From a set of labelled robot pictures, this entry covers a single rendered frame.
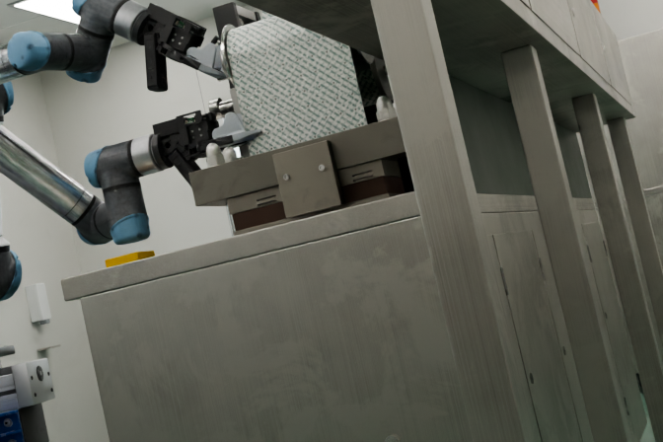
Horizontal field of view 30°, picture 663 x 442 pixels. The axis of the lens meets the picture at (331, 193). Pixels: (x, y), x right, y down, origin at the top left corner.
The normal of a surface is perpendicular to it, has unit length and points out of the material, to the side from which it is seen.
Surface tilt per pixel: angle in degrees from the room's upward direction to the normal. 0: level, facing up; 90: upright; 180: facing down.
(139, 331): 90
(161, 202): 90
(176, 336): 90
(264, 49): 90
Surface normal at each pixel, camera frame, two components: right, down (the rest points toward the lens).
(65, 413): 0.92, -0.23
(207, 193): -0.31, -0.01
